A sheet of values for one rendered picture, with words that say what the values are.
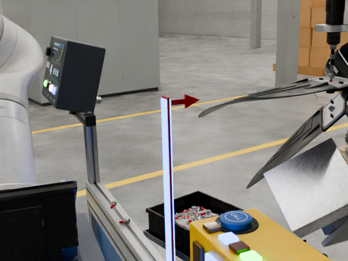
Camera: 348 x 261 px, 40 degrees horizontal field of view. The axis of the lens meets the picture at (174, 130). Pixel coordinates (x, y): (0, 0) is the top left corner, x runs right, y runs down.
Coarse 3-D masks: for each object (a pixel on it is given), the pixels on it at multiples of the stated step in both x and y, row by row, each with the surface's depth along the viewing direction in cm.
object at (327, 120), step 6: (336, 96) 104; (336, 102) 102; (342, 102) 99; (324, 108) 106; (336, 108) 100; (342, 108) 97; (324, 114) 104; (336, 114) 98; (324, 120) 102; (330, 120) 99; (324, 126) 100
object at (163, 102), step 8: (168, 160) 80; (168, 168) 81; (168, 176) 81; (168, 184) 81; (168, 192) 82; (168, 200) 82; (168, 208) 83; (168, 216) 83; (168, 224) 84; (168, 232) 84; (168, 240) 85; (168, 248) 85; (168, 256) 86
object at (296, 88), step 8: (304, 80) 93; (312, 80) 92; (272, 88) 90; (280, 88) 88; (288, 88) 87; (296, 88) 87; (304, 88) 86; (312, 88) 86; (320, 88) 85; (328, 88) 85; (336, 88) 86; (248, 96) 85; (256, 96) 84; (264, 96) 80; (272, 96) 78; (280, 96) 78; (288, 96) 79; (224, 104) 79; (208, 112) 93
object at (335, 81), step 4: (324, 76) 96; (316, 80) 94; (320, 80) 94; (324, 80) 93; (328, 80) 93; (332, 80) 92; (336, 80) 92; (340, 80) 92; (344, 80) 91; (332, 84) 89; (336, 84) 89; (340, 84) 89; (344, 84) 88
